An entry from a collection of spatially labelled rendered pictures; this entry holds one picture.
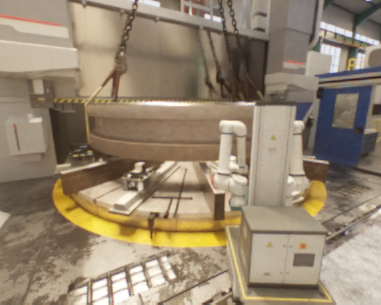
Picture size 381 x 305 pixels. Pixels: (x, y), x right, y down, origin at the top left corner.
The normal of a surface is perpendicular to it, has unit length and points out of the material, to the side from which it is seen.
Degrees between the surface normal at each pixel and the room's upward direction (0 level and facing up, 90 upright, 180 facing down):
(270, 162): 90
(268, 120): 90
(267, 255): 90
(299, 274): 90
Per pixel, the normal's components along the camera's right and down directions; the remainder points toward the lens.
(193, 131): 0.04, 0.20
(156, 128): -0.21, 0.19
